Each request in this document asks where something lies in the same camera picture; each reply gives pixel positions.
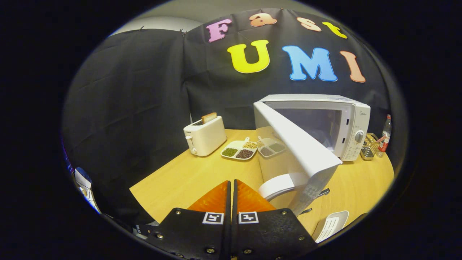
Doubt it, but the small white food tray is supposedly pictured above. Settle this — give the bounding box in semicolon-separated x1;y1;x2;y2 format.
312;211;350;243

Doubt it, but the cream pop-up toaster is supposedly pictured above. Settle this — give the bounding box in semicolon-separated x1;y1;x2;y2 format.
183;116;228;157

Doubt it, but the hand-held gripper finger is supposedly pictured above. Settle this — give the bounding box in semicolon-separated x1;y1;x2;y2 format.
145;180;232;260
232;179;319;260

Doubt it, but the clear plastic water bottle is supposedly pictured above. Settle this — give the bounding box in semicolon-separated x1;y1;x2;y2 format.
376;114;392;158

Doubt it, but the white divided bean dish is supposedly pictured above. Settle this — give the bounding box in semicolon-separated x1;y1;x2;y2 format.
221;137;258;161

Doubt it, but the white toaster oven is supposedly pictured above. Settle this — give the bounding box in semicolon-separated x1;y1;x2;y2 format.
253;94;371;217

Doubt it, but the black backdrop cloth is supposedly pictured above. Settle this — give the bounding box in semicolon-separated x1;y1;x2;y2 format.
62;8;394;224

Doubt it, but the metal wire basket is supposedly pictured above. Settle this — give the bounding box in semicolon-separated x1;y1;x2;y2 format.
360;133;385;161

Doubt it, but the white and blue object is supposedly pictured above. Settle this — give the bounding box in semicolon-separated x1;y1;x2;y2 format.
74;167;93;192

